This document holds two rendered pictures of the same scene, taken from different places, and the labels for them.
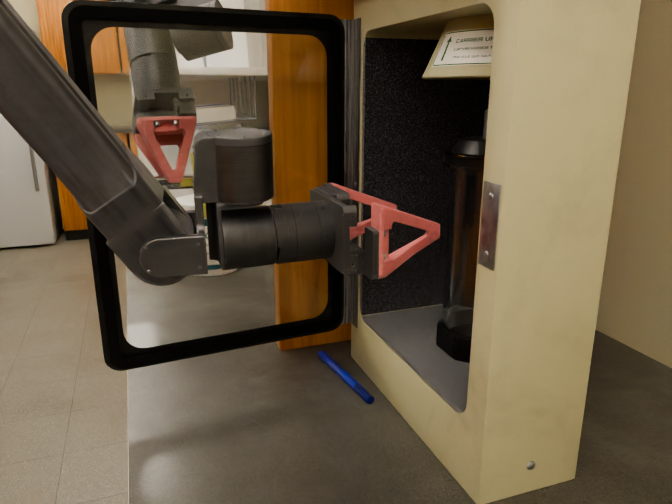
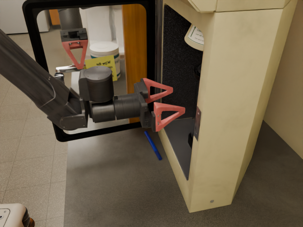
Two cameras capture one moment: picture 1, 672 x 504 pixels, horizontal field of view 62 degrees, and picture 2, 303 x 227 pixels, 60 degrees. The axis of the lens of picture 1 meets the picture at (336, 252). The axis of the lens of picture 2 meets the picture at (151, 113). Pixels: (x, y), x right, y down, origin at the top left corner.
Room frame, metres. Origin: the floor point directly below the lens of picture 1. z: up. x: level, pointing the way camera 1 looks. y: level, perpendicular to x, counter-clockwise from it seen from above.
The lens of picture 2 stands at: (0.03, -0.09, 1.50)
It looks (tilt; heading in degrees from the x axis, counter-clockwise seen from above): 34 degrees down; 7
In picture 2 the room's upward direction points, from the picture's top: straight up
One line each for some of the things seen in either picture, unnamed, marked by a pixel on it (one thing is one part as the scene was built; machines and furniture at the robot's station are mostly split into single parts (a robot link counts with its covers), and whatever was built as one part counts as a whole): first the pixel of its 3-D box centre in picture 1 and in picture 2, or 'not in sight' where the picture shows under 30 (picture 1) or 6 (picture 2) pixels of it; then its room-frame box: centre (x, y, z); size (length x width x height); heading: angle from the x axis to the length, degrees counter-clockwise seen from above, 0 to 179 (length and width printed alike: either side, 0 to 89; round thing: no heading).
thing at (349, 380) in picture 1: (343, 375); (152, 144); (0.66, -0.01, 0.95); 0.14 x 0.01 x 0.01; 27
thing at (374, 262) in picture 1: (389, 232); (163, 110); (0.52, -0.05, 1.17); 0.09 x 0.07 x 0.07; 110
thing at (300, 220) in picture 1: (307, 231); (130, 106); (0.53, 0.03, 1.17); 0.10 x 0.07 x 0.07; 20
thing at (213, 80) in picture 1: (225, 192); (101, 74); (0.65, 0.13, 1.19); 0.30 x 0.01 x 0.40; 115
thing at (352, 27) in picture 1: (350, 183); (157, 68); (0.71, -0.02, 1.19); 0.03 x 0.02 x 0.39; 20
